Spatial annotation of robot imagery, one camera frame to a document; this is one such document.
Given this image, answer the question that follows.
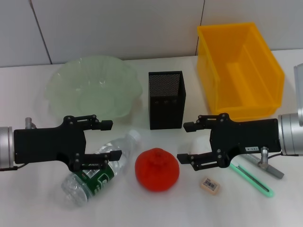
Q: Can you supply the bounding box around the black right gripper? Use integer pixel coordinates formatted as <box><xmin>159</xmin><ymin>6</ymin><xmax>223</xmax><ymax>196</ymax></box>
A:
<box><xmin>177</xmin><ymin>113</ymin><xmax>280</xmax><ymax>172</ymax></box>

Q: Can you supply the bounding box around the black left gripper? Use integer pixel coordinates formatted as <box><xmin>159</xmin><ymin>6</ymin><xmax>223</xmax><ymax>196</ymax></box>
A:
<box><xmin>13</xmin><ymin>114</ymin><xmax>123</xmax><ymax>172</ymax></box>

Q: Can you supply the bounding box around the clear green-label water bottle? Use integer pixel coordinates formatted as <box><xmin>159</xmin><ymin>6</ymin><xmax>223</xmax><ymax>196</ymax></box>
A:
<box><xmin>61</xmin><ymin>129</ymin><xmax>142</xmax><ymax>209</ymax></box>

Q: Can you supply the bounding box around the black mesh pen holder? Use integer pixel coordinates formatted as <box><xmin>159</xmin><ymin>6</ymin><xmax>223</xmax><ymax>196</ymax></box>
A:
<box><xmin>148</xmin><ymin>70</ymin><xmax>187</xmax><ymax>130</ymax></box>

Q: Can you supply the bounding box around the beige barcode eraser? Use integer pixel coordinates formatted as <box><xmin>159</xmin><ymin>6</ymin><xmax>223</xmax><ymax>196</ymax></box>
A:
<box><xmin>200</xmin><ymin>176</ymin><xmax>223</xmax><ymax>196</ymax></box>

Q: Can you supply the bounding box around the pale green glass fruit plate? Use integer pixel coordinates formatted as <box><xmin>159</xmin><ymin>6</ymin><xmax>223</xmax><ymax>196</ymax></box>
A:
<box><xmin>45</xmin><ymin>54</ymin><xmax>143</xmax><ymax>120</ymax></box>

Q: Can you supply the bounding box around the mint green utility knife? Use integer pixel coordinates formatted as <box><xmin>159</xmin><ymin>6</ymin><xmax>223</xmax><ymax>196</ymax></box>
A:
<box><xmin>229</xmin><ymin>162</ymin><xmax>275</xmax><ymax>199</ymax></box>

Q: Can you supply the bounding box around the grey marker pen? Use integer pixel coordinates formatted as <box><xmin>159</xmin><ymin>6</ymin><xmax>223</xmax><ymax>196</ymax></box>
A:
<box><xmin>246</xmin><ymin>155</ymin><xmax>285</xmax><ymax>180</ymax></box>

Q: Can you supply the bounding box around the yellow plastic bin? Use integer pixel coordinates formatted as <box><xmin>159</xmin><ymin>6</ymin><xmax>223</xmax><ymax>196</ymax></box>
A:
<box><xmin>196</xmin><ymin>22</ymin><xmax>285</xmax><ymax>121</ymax></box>

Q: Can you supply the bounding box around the right arm plug cable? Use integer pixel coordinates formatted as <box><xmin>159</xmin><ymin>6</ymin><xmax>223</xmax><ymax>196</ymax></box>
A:
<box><xmin>259</xmin><ymin>146</ymin><xmax>299</xmax><ymax>167</ymax></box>

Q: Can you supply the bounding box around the arm plug cable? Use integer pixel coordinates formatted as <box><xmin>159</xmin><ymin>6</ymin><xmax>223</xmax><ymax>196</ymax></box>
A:
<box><xmin>259</xmin><ymin>146</ymin><xmax>299</xmax><ymax>167</ymax></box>
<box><xmin>0</xmin><ymin>117</ymin><xmax>36</xmax><ymax>171</ymax></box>

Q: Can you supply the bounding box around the left arm plug cable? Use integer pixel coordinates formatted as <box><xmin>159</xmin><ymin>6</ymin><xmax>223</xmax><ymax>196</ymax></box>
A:
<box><xmin>0</xmin><ymin>117</ymin><xmax>36</xmax><ymax>171</ymax></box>

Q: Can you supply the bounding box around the right wrist camera housing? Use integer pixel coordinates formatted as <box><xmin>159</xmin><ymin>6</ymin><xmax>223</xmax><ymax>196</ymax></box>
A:
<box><xmin>293</xmin><ymin>63</ymin><xmax>303</xmax><ymax>114</ymax></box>

